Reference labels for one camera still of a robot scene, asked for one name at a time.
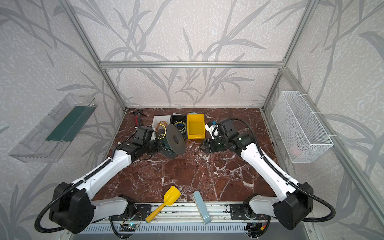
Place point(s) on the yellow plastic scoop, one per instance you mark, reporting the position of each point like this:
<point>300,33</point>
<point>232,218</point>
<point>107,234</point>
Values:
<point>170,198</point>

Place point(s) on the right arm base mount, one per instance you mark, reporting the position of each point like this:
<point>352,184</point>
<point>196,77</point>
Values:
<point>241,212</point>

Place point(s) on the white storage bin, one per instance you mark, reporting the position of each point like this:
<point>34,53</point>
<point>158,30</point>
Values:
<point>158,122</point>

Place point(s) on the yellow storage bin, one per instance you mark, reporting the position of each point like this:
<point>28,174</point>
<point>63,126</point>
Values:
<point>196,126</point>

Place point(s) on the black storage bin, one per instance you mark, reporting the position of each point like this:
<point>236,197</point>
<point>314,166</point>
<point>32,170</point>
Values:
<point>180,122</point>

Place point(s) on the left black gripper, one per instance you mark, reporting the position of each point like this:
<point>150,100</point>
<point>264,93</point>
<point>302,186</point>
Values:
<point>155,147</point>

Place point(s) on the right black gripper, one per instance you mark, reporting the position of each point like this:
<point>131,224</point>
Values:
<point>213,144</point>

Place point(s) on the red black hand tool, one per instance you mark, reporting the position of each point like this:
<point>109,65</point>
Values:
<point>138,115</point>

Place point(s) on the grey perforated cable spool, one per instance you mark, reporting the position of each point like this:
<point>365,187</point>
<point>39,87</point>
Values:
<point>173,142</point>

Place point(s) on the clear plastic wall tray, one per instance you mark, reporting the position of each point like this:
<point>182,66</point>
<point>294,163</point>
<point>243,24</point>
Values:
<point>48,141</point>

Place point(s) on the pink object in basket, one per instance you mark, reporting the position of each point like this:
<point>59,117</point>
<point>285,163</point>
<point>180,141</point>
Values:
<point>297,152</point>

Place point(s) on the light blue grey bar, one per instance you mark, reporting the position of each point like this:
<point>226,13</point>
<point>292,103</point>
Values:
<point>201,206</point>

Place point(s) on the green circuit board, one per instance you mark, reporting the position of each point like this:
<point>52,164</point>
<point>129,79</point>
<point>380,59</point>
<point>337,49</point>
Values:
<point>130,227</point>

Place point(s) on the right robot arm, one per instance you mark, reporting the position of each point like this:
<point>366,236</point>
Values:
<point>293,202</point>

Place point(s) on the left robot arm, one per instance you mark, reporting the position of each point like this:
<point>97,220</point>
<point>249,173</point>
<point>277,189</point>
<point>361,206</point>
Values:
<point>72,207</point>

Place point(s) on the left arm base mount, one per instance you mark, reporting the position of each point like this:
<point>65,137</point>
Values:
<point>134,212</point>

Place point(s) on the white wire mesh basket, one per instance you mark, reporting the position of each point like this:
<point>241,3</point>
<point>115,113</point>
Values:
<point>299,125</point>

